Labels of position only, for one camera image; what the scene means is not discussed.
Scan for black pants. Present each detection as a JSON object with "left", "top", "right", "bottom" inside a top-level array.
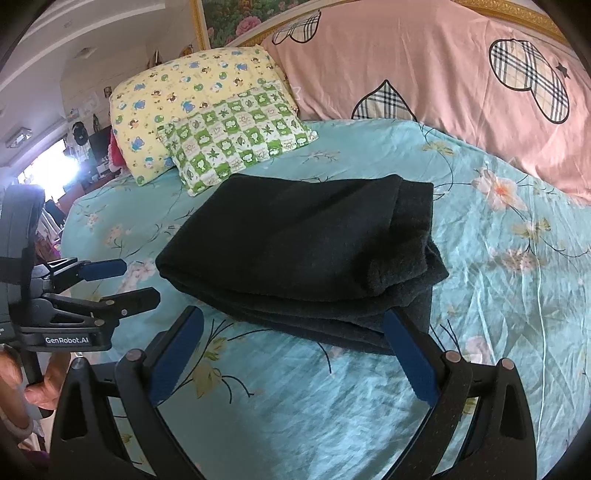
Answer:
[{"left": 155, "top": 174, "right": 448, "bottom": 354}]

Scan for person's left hand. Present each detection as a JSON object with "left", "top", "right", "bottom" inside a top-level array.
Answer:
[{"left": 1, "top": 345, "right": 71, "bottom": 416}]

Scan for pink quilt with plaid hearts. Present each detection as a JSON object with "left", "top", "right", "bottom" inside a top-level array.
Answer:
[{"left": 263, "top": 1, "right": 590, "bottom": 203}]

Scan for yellow cartoon print pillow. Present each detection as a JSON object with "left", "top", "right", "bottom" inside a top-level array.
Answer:
[{"left": 110, "top": 45, "right": 297, "bottom": 186}]

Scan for green white checkered pillow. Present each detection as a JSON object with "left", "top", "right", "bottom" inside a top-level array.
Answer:
[{"left": 157, "top": 82, "right": 318, "bottom": 196}]

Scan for teal floral bed sheet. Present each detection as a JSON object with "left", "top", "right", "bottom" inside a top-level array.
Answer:
[{"left": 61, "top": 120, "right": 590, "bottom": 479}]

